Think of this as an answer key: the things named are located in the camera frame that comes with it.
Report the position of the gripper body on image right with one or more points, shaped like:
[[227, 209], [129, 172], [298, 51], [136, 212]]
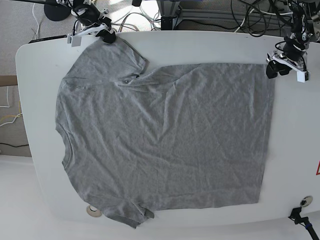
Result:
[[294, 49]]

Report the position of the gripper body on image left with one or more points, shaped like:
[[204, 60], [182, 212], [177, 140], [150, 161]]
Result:
[[90, 16]]

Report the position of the grey T-shirt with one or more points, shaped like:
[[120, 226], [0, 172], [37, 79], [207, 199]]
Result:
[[190, 136]]

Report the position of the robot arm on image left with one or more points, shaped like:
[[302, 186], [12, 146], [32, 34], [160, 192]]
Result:
[[77, 25]]

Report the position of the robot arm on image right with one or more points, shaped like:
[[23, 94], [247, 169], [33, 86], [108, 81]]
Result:
[[304, 24]]

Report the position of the flat black device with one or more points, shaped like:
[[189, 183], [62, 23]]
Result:
[[48, 39]]

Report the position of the round black stand base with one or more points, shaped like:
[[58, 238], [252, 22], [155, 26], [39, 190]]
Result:
[[56, 12]]

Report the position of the wooden board edge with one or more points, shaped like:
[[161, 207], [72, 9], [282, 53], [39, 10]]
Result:
[[8, 80]]

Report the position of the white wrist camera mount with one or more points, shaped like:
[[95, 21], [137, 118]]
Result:
[[300, 66], [75, 39]]

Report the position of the aluminium frame rail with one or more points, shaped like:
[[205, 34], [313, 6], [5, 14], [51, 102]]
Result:
[[172, 8]]

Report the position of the right table cable grommet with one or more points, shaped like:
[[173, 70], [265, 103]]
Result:
[[306, 201]]

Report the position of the table cable grommet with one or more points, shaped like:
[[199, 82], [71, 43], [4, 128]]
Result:
[[93, 212], [306, 201]]

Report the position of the black clamp with cable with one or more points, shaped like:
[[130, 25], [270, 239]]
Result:
[[304, 221]]

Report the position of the left table cable grommet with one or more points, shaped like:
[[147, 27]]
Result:
[[93, 212]]

